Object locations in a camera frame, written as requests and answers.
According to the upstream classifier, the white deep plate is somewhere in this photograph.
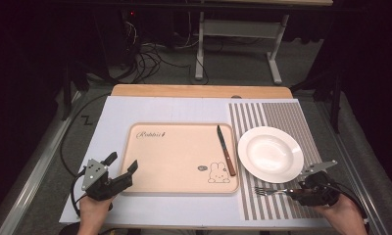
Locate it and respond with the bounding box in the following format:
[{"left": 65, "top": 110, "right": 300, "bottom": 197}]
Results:
[{"left": 237, "top": 125, "right": 305, "bottom": 184}]

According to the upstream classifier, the wooden handled knife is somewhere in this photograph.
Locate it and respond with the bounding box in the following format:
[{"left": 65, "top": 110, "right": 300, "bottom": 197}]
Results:
[{"left": 216, "top": 124, "right": 237, "bottom": 177}]

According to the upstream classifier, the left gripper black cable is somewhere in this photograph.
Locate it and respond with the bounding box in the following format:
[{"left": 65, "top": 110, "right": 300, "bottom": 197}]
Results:
[{"left": 70, "top": 165, "right": 89, "bottom": 218}]

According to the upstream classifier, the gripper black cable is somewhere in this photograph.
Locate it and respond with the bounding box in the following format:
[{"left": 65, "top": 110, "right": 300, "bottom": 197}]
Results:
[
  {"left": 330, "top": 181, "right": 370, "bottom": 227},
  {"left": 70, "top": 165, "right": 89, "bottom": 218}
]

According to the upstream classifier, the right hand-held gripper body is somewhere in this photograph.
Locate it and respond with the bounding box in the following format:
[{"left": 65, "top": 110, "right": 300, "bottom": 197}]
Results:
[{"left": 297, "top": 159, "right": 341, "bottom": 208}]

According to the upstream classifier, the bundle of floor cables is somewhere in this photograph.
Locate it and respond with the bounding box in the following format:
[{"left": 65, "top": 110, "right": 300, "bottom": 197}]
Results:
[{"left": 119, "top": 19, "right": 193, "bottom": 85}]

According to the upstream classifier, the person's left hand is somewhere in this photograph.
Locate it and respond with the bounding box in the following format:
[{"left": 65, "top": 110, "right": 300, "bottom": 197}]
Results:
[{"left": 77, "top": 194, "right": 117, "bottom": 227}]

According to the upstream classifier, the black stand leg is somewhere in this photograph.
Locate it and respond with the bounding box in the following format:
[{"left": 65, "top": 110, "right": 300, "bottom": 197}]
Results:
[
  {"left": 290, "top": 70, "right": 344, "bottom": 135},
  {"left": 60, "top": 62, "right": 90, "bottom": 121}
]

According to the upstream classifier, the person's right hand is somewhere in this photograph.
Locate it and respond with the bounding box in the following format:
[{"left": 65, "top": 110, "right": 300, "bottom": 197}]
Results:
[{"left": 311, "top": 193, "right": 363, "bottom": 224}]

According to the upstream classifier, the white board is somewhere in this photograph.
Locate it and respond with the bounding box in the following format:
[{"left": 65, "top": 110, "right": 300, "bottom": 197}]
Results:
[{"left": 59, "top": 95, "right": 332, "bottom": 228}]

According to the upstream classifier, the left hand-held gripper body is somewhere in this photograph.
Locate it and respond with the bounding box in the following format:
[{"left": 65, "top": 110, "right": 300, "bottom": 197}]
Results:
[{"left": 81, "top": 158, "right": 134, "bottom": 202}]

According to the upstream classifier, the long black floor cable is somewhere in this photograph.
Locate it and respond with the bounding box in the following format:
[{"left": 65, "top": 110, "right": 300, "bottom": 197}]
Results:
[{"left": 59, "top": 93, "right": 112, "bottom": 179}]

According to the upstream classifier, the wooden handled fork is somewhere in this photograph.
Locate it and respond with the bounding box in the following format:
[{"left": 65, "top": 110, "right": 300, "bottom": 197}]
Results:
[{"left": 254, "top": 186, "right": 298, "bottom": 198}]

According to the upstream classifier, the beige rabbit print tray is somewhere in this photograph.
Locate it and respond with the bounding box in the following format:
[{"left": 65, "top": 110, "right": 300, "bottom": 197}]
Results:
[{"left": 119, "top": 121, "right": 240, "bottom": 196}]

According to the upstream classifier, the white metal stand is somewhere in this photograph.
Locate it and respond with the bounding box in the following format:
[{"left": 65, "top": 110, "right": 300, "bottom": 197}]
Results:
[{"left": 194, "top": 11, "right": 290, "bottom": 86}]

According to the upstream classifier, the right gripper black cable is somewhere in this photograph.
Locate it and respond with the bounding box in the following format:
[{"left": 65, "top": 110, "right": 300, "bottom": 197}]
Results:
[{"left": 330, "top": 181, "right": 370, "bottom": 227}]

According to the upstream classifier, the aluminium floor rail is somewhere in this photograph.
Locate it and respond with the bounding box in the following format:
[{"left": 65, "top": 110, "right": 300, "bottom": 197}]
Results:
[
  {"left": 316, "top": 101, "right": 383, "bottom": 235},
  {"left": 0, "top": 91, "right": 84, "bottom": 235}
]

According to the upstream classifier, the grey white striped placemat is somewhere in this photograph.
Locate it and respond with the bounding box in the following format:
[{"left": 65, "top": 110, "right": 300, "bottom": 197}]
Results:
[{"left": 228, "top": 101, "right": 325, "bottom": 221}]

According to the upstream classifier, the wooden table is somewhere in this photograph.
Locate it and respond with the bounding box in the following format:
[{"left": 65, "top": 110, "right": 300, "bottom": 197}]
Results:
[{"left": 100, "top": 83, "right": 332, "bottom": 232}]

